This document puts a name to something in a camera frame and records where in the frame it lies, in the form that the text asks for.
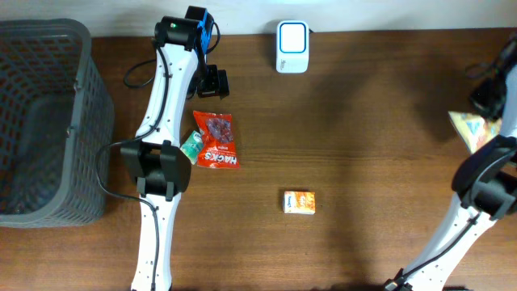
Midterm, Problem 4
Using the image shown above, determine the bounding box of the teal tissue pack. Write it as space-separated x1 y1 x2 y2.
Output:
180 131 204 165

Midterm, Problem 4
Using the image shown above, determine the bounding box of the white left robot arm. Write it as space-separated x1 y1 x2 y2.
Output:
120 6 229 291

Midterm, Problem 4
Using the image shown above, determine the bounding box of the red Hacks candy bag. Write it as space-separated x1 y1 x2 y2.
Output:
193 111 240 169

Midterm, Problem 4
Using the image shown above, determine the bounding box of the white barcode scanner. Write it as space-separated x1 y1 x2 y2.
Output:
275 20 309 74

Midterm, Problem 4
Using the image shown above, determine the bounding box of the grey plastic basket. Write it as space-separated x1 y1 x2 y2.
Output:
1 19 114 229

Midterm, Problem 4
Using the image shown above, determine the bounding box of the yellow snack bag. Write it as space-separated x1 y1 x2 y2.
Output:
448 112 502 154

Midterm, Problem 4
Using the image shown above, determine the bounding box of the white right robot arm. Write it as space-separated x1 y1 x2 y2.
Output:
383 37 516 291

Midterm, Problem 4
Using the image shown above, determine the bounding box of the orange small carton box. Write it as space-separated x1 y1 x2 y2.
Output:
283 191 316 215

